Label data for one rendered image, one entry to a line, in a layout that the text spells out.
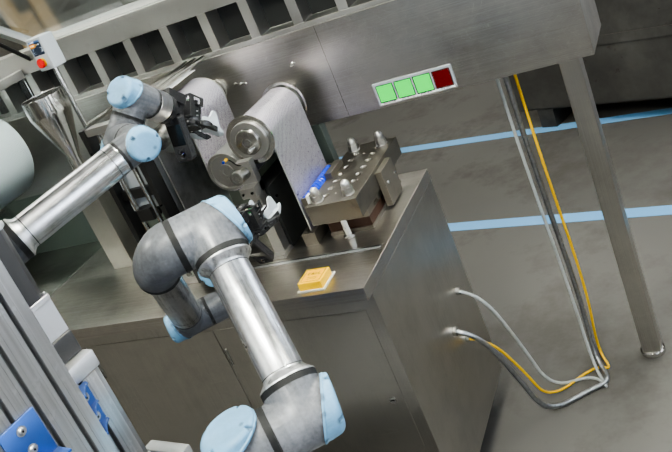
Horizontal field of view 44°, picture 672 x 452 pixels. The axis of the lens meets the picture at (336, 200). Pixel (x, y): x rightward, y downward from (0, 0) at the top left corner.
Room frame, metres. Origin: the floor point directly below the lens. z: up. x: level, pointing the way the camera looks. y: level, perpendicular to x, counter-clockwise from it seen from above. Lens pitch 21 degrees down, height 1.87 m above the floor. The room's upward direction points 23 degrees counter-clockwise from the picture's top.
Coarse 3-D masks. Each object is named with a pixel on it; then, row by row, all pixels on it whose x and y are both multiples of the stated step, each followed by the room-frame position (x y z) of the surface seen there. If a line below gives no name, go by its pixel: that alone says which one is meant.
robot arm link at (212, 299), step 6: (210, 294) 1.86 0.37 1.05; (216, 294) 1.85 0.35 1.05; (210, 300) 1.84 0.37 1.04; (216, 300) 1.83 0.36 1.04; (210, 306) 1.83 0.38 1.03; (216, 306) 1.83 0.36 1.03; (222, 306) 1.83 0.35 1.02; (216, 312) 1.82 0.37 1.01; (222, 312) 1.82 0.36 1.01; (216, 318) 1.82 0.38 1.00; (222, 318) 1.83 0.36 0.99
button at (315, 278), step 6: (312, 270) 2.02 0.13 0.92; (318, 270) 2.01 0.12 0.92; (324, 270) 1.99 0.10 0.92; (330, 270) 2.00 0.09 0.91; (306, 276) 2.00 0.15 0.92; (312, 276) 1.99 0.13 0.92; (318, 276) 1.97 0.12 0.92; (324, 276) 1.97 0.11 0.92; (300, 282) 1.98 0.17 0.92; (306, 282) 1.97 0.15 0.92; (312, 282) 1.96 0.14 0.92; (318, 282) 1.95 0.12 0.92; (324, 282) 1.96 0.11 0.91; (300, 288) 1.98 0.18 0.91; (306, 288) 1.97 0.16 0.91; (312, 288) 1.96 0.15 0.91
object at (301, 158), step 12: (300, 132) 2.39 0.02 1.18; (312, 132) 2.45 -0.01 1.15; (288, 144) 2.31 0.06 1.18; (300, 144) 2.37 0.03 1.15; (312, 144) 2.42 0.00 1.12; (288, 156) 2.29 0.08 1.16; (300, 156) 2.34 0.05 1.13; (312, 156) 2.40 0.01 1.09; (288, 168) 2.27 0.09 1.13; (300, 168) 2.32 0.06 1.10; (312, 168) 2.37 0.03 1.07; (288, 180) 2.25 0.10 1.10; (300, 180) 2.29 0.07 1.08; (312, 180) 2.35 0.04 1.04; (300, 192) 2.27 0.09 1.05; (300, 204) 2.25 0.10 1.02
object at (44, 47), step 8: (48, 32) 2.56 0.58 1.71; (32, 40) 2.56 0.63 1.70; (40, 40) 2.54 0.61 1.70; (48, 40) 2.55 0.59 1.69; (32, 48) 2.57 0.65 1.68; (40, 48) 2.55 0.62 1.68; (48, 48) 2.54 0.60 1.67; (56, 48) 2.56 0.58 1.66; (40, 56) 2.56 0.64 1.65; (48, 56) 2.54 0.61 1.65; (56, 56) 2.55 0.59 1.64; (40, 64) 2.54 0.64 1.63; (48, 64) 2.55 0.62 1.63; (56, 64) 2.54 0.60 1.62
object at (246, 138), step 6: (240, 132) 2.26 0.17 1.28; (246, 132) 2.25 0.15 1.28; (252, 132) 2.25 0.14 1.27; (240, 138) 2.26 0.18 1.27; (246, 138) 2.26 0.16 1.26; (252, 138) 2.25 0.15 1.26; (258, 138) 2.24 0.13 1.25; (240, 144) 2.27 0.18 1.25; (246, 144) 2.26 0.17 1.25; (252, 144) 2.26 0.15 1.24; (258, 144) 2.24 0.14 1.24; (240, 150) 2.27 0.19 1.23; (246, 150) 2.26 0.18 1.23; (258, 150) 2.25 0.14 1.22
